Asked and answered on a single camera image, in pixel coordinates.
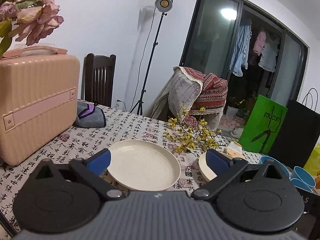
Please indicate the studio lamp on stand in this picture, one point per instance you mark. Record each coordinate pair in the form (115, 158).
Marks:
(163, 3)

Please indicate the blue bowl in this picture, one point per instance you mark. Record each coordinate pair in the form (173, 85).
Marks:
(300, 186)
(273, 162)
(305, 175)

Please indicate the yellow flower branch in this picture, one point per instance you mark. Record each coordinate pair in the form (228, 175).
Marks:
(192, 135)

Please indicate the dark framed glass door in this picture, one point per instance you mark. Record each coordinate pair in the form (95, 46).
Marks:
(212, 42)

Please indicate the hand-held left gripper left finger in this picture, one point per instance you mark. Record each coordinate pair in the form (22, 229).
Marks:
(101, 161)

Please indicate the black paper bag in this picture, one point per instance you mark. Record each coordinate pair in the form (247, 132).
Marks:
(295, 135)

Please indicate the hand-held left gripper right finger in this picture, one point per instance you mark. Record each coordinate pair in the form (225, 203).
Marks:
(216, 163)

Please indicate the hanging light blue shirt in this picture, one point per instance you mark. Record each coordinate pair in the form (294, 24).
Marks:
(240, 50)

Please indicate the hanging white garment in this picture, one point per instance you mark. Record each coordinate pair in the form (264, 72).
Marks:
(270, 55)

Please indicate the yellow-green snack box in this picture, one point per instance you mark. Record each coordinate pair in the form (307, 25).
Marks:
(313, 165)

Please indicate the calligraphy print tablecloth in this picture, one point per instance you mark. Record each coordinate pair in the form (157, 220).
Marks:
(140, 127)

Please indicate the cream round plate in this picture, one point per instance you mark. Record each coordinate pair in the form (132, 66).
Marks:
(203, 166)
(145, 165)

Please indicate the grey purple pouch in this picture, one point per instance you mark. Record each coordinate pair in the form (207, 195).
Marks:
(90, 115)

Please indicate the pink fluffy slippers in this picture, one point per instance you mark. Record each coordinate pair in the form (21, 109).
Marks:
(228, 123)

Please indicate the white wall socket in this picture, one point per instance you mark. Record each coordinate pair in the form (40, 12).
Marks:
(118, 103)

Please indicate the hanging pink garment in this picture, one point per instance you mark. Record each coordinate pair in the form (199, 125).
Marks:
(260, 42)

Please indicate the red patterned blanket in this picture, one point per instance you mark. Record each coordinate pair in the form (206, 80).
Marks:
(210, 90)

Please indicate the beige upholstered chair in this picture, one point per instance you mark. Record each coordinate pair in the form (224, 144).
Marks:
(160, 105)

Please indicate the dark wooden chair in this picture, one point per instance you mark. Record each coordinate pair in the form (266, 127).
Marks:
(100, 80)

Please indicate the dried pink flowers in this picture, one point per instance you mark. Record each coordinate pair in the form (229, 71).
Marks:
(37, 20)

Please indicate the pink hard-shell suitcase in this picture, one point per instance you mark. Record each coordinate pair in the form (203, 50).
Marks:
(37, 100)

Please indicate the green paper bag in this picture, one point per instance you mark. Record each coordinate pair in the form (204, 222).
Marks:
(257, 130)

